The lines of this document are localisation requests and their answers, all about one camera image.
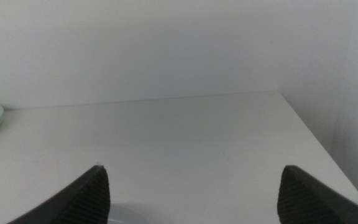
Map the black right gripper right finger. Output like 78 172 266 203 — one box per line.
277 164 358 224

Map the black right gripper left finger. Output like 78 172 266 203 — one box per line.
6 165 111 224

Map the grey shallow bowl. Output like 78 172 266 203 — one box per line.
107 203 150 224

